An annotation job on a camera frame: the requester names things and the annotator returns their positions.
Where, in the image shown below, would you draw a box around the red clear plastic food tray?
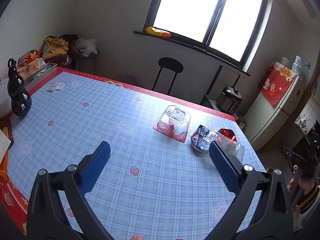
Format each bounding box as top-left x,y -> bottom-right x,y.
153,105 -> 191,143

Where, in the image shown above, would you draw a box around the blue silver snack wrapper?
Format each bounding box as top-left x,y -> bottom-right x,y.
190,125 -> 219,153

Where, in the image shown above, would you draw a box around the small white side table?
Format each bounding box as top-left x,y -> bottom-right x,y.
201,95 -> 223,112

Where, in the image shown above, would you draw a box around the red cloth on refrigerator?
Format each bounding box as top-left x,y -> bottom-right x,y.
258,61 -> 297,106

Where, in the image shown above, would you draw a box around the electric pressure cooker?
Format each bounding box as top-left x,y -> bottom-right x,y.
216,86 -> 243,115

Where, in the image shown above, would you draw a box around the black round stool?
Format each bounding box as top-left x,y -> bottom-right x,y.
152,57 -> 185,96

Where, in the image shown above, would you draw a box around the plastic containers on fridge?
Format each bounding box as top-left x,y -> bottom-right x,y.
281,56 -> 311,77

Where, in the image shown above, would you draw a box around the white refrigerator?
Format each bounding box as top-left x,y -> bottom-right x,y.
244,77 -> 305,151

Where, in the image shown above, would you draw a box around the crushed red cola can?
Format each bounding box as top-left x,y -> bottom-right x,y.
218,128 -> 237,142

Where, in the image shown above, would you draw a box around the black framed window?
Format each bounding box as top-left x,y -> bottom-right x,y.
143,0 -> 272,72

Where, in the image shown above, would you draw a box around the blue plaid tablecloth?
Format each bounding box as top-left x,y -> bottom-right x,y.
6,71 -> 267,240

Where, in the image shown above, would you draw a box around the white bag on stool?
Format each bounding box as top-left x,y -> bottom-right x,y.
75,37 -> 98,57

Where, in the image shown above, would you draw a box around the person right hand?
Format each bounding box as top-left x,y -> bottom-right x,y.
298,178 -> 319,202

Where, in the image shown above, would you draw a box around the black gourd shaped bottle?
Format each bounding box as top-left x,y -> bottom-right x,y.
7,58 -> 32,117

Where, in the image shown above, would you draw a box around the clear plastic wrapper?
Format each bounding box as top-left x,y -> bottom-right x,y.
215,135 -> 245,163

